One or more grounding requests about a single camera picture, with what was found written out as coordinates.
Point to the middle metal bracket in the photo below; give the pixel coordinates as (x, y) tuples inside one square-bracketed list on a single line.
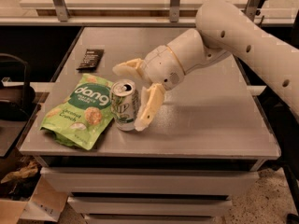
[(174, 10)]

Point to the black snack bar wrapper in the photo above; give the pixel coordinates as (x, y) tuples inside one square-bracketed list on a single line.
[(91, 59)]

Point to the white shelf rail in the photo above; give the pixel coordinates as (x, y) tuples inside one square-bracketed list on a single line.
[(98, 22)]

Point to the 7up soda can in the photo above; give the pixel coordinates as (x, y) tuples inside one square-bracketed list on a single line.
[(124, 104)]

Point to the right metal bracket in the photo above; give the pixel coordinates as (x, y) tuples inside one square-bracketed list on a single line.
[(251, 8)]

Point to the cardboard box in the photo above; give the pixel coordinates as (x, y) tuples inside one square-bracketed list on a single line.
[(45, 204)]

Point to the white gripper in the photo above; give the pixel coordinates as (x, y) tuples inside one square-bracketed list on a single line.
[(161, 66)]

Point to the white drawer cabinet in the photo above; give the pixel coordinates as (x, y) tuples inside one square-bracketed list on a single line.
[(150, 190)]

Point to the black chair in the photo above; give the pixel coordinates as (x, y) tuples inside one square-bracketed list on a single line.
[(16, 103)]

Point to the green rice chip bag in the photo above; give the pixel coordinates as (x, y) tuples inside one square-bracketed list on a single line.
[(81, 118)]

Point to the metal bracket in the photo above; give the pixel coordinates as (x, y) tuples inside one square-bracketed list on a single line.
[(174, 10), (61, 10), (251, 8)]

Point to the left metal bracket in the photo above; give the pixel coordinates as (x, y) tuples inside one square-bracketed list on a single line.
[(61, 10)]

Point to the crumpled brown paper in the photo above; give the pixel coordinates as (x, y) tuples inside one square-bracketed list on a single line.
[(30, 170)]

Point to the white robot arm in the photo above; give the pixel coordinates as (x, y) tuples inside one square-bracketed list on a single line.
[(221, 30)]

